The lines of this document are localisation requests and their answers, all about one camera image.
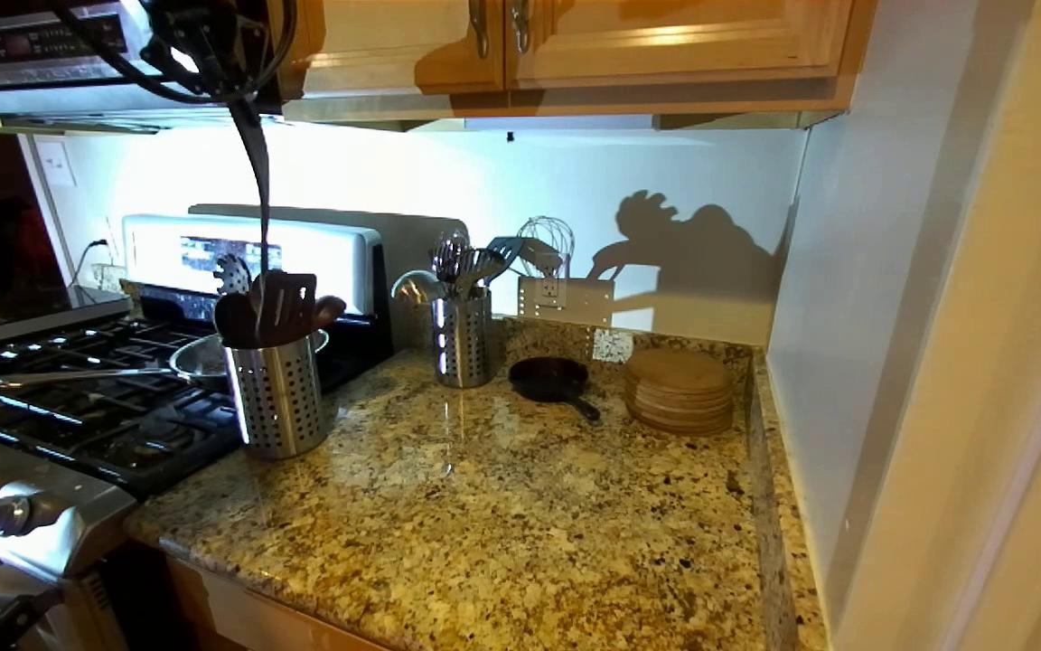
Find stack of wooden coasters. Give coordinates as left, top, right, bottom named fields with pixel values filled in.
left=626, top=347, right=734, bottom=435

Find wooden upper cabinets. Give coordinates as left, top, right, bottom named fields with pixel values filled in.
left=281, top=0, right=877, bottom=125

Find steel range hood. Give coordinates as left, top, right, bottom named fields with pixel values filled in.
left=0, top=0, right=298, bottom=137

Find wire whisk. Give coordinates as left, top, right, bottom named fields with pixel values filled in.
left=519, top=217, right=576, bottom=278

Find rear perforated steel utensil holder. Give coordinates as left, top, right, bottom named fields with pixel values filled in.
left=429, top=289, right=495, bottom=388

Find black slotted spatula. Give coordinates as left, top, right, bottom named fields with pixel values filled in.
left=260, top=271, right=318, bottom=347

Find stainless steel gas stove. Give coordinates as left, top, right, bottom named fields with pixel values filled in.
left=0, top=213, right=386, bottom=651

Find wooden lower cabinet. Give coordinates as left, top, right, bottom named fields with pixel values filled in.
left=163, top=553, right=396, bottom=651

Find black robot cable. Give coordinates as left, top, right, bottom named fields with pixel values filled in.
left=55, top=0, right=302, bottom=114

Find small black cast iron skillet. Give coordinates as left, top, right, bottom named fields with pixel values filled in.
left=508, top=359, right=601, bottom=422

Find glass pot lid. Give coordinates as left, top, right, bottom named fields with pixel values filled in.
left=170, top=334, right=226, bottom=380

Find perforated steel utensil holder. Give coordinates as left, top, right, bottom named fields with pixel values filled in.
left=429, top=289, right=495, bottom=388
left=224, top=328, right=330, bottom=458

